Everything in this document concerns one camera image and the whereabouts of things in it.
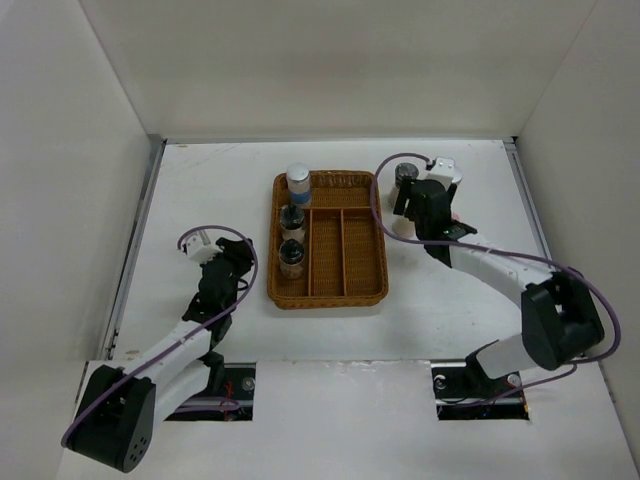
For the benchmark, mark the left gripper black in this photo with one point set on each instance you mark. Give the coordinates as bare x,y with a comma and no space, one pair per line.
236,250

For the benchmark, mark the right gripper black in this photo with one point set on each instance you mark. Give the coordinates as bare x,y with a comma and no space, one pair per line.
404,194

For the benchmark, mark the black-cap white powder bottle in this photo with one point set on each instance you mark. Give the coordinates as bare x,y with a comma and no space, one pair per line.
403,171

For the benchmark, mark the black-lid spice jar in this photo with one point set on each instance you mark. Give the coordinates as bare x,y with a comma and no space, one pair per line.
291,257

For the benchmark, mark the black-cap spice grinder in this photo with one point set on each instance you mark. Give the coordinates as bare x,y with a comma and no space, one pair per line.
292,223

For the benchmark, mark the silver-lid blue-label jar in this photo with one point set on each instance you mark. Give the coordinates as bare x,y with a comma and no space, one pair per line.
456,178
298,180

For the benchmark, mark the yellow-cap spice bottle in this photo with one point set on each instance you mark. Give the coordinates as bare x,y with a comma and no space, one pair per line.
403,228

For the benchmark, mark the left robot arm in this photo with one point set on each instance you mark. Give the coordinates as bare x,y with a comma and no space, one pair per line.
114,422

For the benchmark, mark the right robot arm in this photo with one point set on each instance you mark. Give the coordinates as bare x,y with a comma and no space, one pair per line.
559,320

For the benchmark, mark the brown wicker divided basket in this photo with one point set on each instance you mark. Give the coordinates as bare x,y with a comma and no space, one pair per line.
344,262

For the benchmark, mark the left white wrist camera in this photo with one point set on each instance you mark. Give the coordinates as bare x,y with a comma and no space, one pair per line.
199,248

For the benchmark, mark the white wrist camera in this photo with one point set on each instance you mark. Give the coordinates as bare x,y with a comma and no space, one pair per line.
441,170
199,248

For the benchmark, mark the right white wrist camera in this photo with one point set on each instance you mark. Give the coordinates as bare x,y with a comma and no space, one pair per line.
441,170

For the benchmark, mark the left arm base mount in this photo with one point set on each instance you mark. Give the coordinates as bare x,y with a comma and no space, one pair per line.
208,389

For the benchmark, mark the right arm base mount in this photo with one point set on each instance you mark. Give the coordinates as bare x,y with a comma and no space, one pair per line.
463,393

